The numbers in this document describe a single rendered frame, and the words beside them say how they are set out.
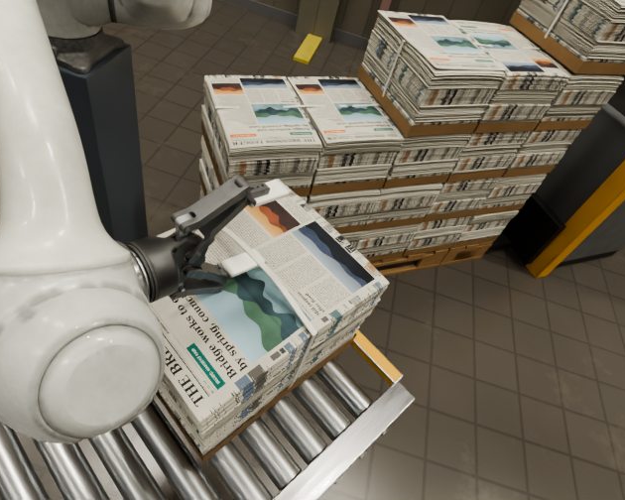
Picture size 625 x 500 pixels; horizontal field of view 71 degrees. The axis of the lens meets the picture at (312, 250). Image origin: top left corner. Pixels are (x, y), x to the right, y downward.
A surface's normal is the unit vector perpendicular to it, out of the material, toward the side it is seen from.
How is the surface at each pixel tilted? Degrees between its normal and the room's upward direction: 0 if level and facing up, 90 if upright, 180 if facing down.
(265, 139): 1
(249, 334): 3
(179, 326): 5
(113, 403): 57
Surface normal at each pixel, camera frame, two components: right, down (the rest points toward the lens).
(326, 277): 0.27, -0.66
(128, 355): 0.68, 0.27
